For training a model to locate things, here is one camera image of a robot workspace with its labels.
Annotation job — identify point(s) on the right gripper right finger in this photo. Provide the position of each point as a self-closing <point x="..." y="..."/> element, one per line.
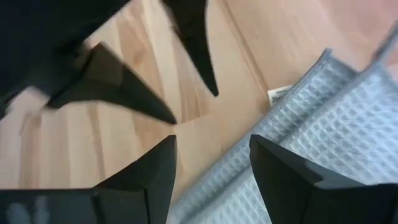
<point x="280" y="177"/>

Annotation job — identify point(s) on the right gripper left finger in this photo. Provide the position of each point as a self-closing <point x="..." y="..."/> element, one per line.
<point x="143" y="186"/>

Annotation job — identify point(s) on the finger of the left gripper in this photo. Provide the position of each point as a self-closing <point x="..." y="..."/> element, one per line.
<point x="115" y="84"/>
<point x="194" y="46"/>

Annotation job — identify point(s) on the grey microfiber towel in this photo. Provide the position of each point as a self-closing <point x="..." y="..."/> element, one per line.
<point x="326" y="133"/>

